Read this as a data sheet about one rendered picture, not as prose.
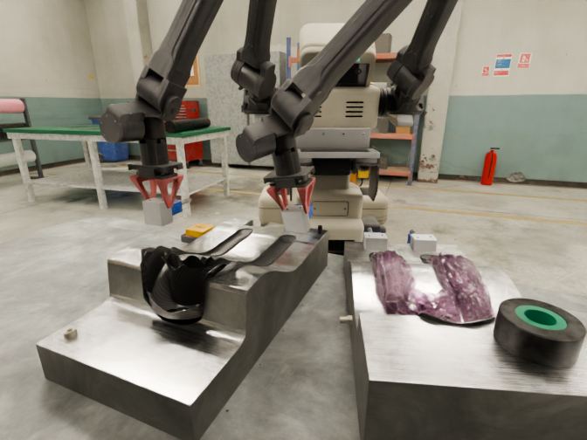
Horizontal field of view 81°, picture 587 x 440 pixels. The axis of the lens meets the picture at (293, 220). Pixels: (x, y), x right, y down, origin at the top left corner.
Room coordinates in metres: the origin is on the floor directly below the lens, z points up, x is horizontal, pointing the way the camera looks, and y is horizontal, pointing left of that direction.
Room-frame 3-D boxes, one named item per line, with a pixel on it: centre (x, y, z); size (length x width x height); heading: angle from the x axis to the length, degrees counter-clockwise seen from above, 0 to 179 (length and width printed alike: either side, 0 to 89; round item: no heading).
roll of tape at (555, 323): (0.32, -0.27, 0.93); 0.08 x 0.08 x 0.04
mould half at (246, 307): (0.56, 0.13, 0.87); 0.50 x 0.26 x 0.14; 157
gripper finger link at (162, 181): (0.75, 0.29, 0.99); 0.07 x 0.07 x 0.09; 67
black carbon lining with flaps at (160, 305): (0.57, 0.12, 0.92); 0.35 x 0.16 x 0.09; 157
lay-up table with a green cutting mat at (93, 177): (4.32, 2.12, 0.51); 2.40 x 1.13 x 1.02; 74
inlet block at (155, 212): (0.79, 0.29, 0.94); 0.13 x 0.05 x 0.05; 157
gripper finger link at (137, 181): (0.76, 0.32, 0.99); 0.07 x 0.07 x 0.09; 67
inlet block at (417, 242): (0.77, -0.30, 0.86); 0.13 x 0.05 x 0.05; 174
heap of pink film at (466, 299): (0.51, -0.22, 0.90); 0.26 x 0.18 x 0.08; 174
